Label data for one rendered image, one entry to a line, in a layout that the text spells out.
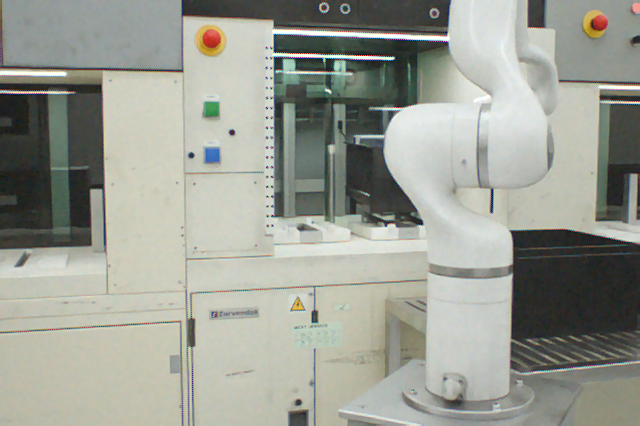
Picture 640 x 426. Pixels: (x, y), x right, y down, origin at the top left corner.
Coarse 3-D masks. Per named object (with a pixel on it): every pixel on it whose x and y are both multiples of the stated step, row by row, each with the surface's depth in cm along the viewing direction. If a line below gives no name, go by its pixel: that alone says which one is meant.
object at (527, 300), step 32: (544, 256) 140; (576, 256) 141; (608, 256) 143; (512, 288) 140; (544, 288) 140; (576, 288) 142; (608, 288) 144; (512, 320) 140; (544, 320) 141; (576, 320) 143; (608, 320) 145
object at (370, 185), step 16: (352, 144) 207; (352, 160) 211; (368, 160) 199; (384, 160) 198; (352, 176) 211; (368, 176) 199; (384, 176) 198; (352, 192) 212; (368, 192) 199; (384, 192) 199; (400, 192) 200; (352, 208) 218; (368, 208) 208; (384, 208) 200; (400, 208) 201; (416, 208) 202; (384, 224) 202
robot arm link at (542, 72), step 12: (516, 24) 139; (516, 36) 140; (528, 36) 144; (516, 48) 142; (528, 48) 143; (540, 48) 147; (528, 60) 145; (540, 60) 146; (528, 72) 154; (540, 72) 150; (552, 72) 149; (528, 84) 155; (540, 84) 152; (552, 84) 151; (540, 96) 152; (552, 96) 152; (552, 108) 154
